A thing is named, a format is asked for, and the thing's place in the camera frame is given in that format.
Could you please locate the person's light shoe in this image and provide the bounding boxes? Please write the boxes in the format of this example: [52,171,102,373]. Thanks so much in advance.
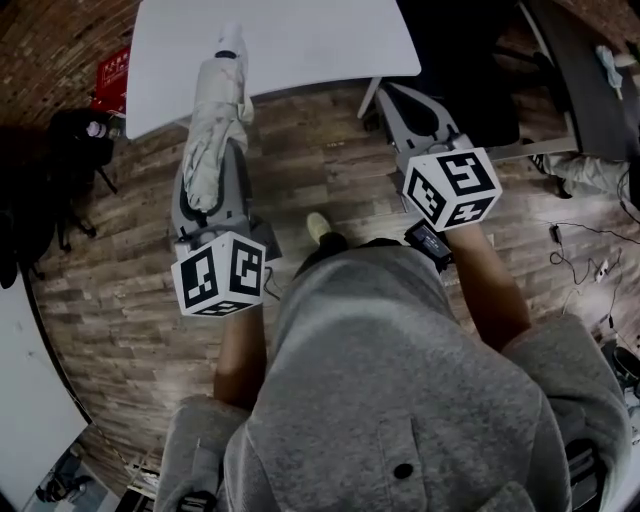
[305,211,333,246]

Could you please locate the person's grey sweater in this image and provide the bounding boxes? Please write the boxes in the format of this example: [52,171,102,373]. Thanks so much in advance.
[154,243,634,512]

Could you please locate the red sign board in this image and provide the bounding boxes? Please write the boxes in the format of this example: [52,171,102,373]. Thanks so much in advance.
[94,48,132,115]

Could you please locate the black bag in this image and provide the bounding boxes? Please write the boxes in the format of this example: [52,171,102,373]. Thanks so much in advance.
[0,108,119,291]

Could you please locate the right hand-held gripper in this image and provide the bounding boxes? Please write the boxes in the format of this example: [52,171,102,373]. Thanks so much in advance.
[374,82,504,269]

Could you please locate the black floor cable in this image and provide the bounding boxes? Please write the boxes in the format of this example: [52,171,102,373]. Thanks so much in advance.
[548,219,640,331]

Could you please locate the person's left forearm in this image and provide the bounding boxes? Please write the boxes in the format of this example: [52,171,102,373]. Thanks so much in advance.
[213,303,282,412]

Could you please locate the white panel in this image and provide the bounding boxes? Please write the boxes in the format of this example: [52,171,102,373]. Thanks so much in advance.
[0,277,92,512]

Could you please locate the beige umbrella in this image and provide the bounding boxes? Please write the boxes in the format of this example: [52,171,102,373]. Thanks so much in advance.
[180,21,256,211]

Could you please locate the person's right forearm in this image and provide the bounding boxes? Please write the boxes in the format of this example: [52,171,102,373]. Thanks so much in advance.
[446,222,533,354]

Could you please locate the black strap buckle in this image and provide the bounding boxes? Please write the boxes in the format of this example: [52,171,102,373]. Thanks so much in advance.
[174,490,219,512]
[566,438,610,502]

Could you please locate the light blue face mask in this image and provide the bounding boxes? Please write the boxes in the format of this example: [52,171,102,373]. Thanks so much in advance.
[594,43,626,101]

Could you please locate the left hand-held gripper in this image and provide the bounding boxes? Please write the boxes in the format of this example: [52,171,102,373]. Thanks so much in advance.
[170,141,282,318]

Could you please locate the white table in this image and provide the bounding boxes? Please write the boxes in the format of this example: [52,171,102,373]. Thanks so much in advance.
[124,0,423,141]

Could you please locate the black office chair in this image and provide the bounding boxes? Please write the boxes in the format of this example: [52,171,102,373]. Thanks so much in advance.
[398,0,522,150]

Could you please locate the dark grey desk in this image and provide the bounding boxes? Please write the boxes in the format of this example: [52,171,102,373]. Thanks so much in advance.
[518,0,640,162]

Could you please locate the person's black trousers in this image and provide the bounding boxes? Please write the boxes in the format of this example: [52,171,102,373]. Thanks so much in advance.
[293,231,403,277]

